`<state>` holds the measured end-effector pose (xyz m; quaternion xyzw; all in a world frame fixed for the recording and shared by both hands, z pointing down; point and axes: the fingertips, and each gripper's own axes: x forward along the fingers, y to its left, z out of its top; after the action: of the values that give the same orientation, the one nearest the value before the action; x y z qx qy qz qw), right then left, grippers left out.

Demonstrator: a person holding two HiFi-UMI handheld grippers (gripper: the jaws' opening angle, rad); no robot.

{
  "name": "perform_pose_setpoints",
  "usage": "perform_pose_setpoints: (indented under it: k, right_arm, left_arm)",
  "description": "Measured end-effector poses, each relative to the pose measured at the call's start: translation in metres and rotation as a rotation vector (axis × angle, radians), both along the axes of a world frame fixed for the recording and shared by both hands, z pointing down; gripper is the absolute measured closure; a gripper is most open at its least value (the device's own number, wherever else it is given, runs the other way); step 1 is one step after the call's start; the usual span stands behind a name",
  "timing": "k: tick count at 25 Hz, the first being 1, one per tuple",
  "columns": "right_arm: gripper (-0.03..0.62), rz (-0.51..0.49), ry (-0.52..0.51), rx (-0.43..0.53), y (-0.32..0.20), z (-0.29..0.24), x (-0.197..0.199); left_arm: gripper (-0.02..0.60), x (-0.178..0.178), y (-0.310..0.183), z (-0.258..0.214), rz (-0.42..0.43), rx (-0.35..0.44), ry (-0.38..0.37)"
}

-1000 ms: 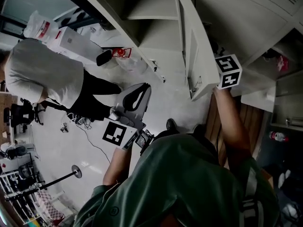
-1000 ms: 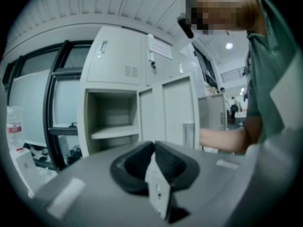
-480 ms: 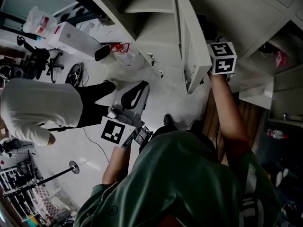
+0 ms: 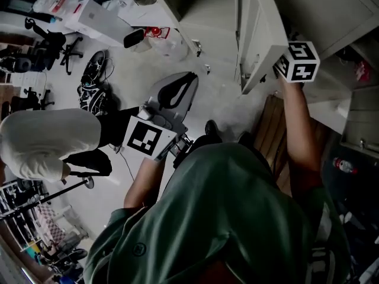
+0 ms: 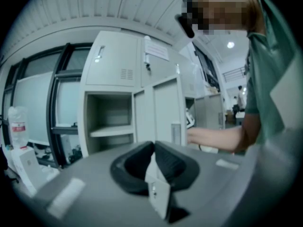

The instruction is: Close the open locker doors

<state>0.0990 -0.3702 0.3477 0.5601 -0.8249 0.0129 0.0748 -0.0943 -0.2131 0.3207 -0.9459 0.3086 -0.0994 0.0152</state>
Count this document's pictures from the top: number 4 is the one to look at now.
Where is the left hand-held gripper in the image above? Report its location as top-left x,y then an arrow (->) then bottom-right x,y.
123,72 -> 198,161

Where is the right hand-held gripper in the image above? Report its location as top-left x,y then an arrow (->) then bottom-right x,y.
274,41 -> 322,84

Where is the grey metal locker door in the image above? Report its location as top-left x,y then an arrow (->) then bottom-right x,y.
339,84 -> 379,160
238,0 -> 290,95

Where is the grey metal locker cabinet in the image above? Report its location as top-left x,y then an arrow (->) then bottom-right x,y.
140,0 -> 379,160

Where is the person's left forearm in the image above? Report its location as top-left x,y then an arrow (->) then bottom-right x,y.
123,155 -> 169,210

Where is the person's right forearm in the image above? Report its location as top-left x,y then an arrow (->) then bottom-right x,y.
278,80 -> 324,186

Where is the black display unit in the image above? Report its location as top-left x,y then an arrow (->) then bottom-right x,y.
169,132 -> 197,169

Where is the red bag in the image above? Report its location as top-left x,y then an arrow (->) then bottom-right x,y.
353,59 -> 372,83

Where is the wooden slat platform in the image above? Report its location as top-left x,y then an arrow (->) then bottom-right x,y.
253,93 -> 330,198

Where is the white trash bin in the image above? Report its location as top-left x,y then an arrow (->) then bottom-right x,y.
123,28 -> 146,52

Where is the white side table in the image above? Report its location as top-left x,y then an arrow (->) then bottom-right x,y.
100,0 -> 159,29

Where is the red label plastic bottle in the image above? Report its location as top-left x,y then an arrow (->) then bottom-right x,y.
332,157 -> 358,175

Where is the white box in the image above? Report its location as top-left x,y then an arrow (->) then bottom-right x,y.
63,0 -> 133,46

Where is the person's green shirt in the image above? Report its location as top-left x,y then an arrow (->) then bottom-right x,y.
82,142 -> 352,284

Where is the black office chair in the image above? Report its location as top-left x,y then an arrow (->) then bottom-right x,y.
24,17 -> 84,76
0,86 -> 56,112

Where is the black light stand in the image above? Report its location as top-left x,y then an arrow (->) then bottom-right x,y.
0,175 -> 95,218

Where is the black floor cable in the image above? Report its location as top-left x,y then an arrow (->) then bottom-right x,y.
108,143 -> 136,179

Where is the white wire rack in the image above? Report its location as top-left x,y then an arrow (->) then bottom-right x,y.
0,179 -> 89,284

